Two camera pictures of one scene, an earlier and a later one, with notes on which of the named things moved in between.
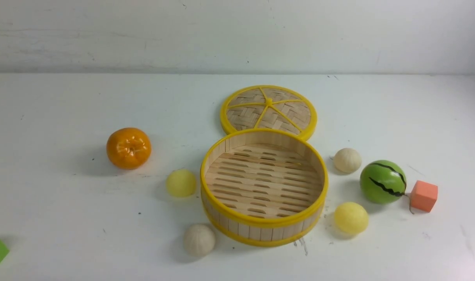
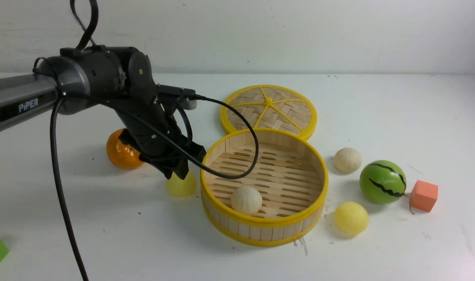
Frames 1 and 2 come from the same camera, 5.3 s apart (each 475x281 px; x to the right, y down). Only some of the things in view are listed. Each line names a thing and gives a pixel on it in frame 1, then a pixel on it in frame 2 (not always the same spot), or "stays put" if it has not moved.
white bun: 347,160 stays put
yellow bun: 350,218 stays put
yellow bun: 180,182 stays put
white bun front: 199,240 -> 246,200
